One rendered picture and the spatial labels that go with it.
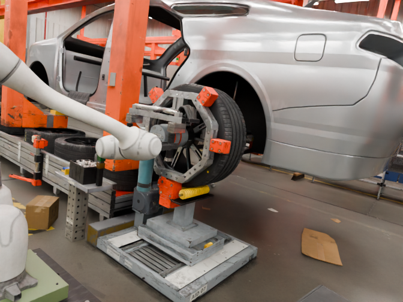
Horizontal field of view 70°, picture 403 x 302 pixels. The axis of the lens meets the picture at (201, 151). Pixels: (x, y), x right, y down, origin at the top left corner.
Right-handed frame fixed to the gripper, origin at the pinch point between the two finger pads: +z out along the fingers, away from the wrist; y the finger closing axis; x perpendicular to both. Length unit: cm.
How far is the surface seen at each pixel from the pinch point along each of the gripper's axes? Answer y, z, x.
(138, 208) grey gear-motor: -47, 26, -56
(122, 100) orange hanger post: -60, 13, 18
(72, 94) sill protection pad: -221, 66, 13
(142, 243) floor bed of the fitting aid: -34, 21, -76
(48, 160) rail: -170, 19, -49
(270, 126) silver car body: 25, 63, 15
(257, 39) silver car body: 5, 63, 69
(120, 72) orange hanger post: -63, 11, 36
